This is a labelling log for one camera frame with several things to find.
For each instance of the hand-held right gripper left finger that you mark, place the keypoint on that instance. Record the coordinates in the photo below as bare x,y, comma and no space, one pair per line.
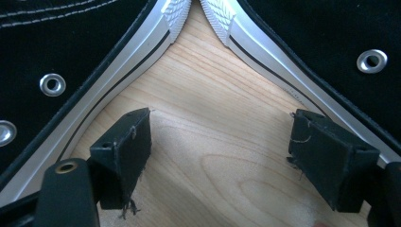
126,151

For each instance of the black canvas sneaker white laces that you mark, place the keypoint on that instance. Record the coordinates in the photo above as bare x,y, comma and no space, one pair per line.
315,38
78,47

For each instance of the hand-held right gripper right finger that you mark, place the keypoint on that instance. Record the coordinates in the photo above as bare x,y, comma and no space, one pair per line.
331,157

